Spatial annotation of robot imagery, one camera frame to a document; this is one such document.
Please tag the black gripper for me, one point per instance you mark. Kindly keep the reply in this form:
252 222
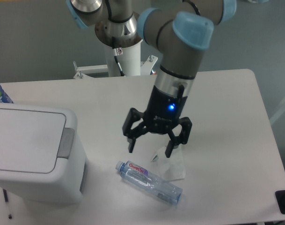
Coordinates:
161 116

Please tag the white push-lid trash can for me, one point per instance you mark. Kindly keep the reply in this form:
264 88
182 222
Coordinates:
41 155

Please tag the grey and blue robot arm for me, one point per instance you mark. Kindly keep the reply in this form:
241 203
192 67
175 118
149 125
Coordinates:
182 34

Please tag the clear crumpled plastic bag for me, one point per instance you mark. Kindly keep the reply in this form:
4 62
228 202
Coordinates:
171 168

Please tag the clear plastic water bottle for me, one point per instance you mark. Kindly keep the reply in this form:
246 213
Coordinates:
149 182

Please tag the black device at table edge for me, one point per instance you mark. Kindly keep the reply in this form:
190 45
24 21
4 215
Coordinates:
280 197

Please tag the black pen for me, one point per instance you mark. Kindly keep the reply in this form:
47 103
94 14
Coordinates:
7 204

